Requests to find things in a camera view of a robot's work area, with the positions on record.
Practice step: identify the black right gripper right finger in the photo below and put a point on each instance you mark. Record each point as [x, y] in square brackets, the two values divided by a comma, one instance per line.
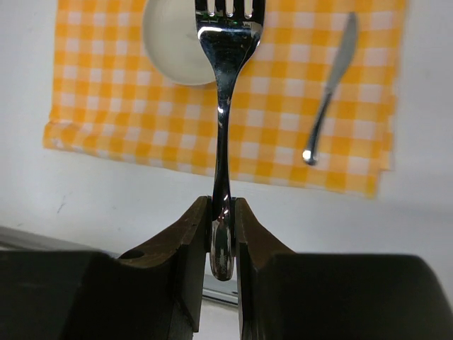
[287, 295]

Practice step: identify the cream round plate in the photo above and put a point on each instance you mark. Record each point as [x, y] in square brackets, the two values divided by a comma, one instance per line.
[170, 41]

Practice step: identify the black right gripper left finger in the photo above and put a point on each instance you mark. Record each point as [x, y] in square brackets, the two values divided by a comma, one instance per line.
[154, 292]

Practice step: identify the silver table knife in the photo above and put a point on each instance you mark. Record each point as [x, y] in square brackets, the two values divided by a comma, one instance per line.
[341, 63]

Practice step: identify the silver fork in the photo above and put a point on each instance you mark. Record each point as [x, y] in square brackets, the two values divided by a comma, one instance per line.
[228, 40]

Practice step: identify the yellow white checkered cloth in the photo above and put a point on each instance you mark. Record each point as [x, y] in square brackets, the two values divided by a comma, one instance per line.
[109, 101]

